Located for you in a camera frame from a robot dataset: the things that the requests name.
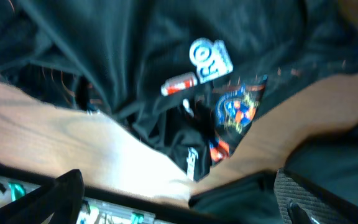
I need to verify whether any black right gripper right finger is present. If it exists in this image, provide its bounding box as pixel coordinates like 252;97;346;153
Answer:
274;169;358;224

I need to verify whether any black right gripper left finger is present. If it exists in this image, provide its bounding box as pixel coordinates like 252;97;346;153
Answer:
0;169;85;224

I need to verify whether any black printed cycling jersey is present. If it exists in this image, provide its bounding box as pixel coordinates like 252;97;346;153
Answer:
0;0;358;181

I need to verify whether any plain black shirt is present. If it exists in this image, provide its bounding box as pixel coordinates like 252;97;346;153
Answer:
189;124;358;224

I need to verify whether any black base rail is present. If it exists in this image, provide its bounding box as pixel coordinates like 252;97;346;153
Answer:
0;164;225;223

